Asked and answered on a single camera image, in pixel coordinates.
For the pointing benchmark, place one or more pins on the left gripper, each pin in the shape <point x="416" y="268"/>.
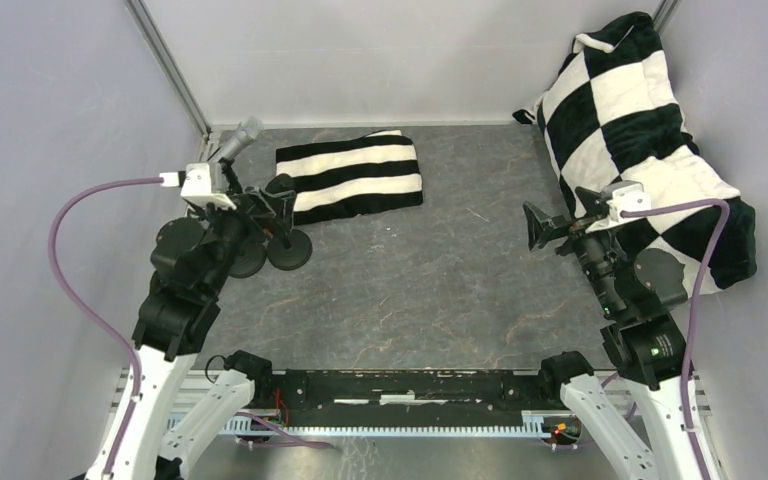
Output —
<point x="256" y="210"/>

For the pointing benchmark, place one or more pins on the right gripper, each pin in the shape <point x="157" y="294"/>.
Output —
<point x="565" y="226"/>

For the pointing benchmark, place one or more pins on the black mic stand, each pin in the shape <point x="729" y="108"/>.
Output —
<point x="288" y="248"/>
<point x="250" y="261"/>
<point x="234" y="186"/>

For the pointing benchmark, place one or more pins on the black mic stand back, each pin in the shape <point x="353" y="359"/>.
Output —
<point x="250" y="261"/>

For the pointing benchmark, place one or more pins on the black mic stand front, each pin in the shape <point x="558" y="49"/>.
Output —
<point x="234" y="186"/>

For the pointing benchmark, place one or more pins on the silver microphone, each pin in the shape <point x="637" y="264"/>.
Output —
<point x="243" y="136"/>

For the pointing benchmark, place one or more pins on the black microphone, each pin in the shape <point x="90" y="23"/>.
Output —
<point x="282" y="187"/>

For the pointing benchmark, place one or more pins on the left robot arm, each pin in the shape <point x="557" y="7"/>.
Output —
<point x="193" y="258"/>

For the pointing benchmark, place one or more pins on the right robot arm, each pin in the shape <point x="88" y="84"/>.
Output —
<point x="650" y="353"/>

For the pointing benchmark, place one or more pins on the checkered black white bag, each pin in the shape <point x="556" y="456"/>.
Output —
<point x="611" y="115"/>

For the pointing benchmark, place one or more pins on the striped black white cloth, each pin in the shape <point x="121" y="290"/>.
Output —
<point x="336" y="180"/>

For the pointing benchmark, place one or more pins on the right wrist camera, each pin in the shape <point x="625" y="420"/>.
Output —
<point x="611" y="207"/>

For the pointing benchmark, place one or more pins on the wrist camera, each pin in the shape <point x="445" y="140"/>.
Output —
<point x="206" y="185"/>
<point x="611" y="207"/>

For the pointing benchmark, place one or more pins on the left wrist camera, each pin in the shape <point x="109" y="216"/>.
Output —
<point x="206" y="185"/>

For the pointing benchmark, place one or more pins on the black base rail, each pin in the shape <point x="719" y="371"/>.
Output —
<point x="425" y="399"/>

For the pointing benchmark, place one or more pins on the metal corner post left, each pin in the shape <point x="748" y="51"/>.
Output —
<point x="163" y="55"/>

